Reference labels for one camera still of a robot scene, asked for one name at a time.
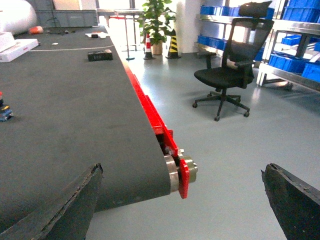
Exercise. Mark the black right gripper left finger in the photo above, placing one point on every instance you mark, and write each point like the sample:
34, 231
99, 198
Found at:
65, 218

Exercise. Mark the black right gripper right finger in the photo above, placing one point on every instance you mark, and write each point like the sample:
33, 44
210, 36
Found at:
295, 203

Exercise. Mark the steel shelf with blue bins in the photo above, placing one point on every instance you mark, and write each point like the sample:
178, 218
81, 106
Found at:
280, 67

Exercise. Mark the steel conveyor end roller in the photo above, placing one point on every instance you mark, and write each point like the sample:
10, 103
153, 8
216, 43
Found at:
181, 171

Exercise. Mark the black small box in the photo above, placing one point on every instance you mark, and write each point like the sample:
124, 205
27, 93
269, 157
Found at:
102, 55

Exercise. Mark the white flat box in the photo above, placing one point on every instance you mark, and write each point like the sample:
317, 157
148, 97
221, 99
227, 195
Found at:
11, 48

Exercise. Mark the black office chair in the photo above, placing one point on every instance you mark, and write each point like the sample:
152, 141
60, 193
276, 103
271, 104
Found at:
247, 36

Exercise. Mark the red white traffic cone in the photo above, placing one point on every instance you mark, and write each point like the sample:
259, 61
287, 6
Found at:
148, 51

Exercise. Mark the yellow black striped bollard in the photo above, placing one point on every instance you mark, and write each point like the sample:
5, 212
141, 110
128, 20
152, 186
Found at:
173, 52

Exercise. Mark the grey plastic crate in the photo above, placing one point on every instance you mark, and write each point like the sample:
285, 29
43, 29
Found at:
65, 13

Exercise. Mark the potted green plant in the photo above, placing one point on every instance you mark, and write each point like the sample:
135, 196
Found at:
157, 23

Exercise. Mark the red conveyor side rail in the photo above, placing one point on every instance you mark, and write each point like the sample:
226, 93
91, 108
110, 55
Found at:
141, 173

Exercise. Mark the red push button switch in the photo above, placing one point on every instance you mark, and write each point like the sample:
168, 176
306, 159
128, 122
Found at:
5, 111

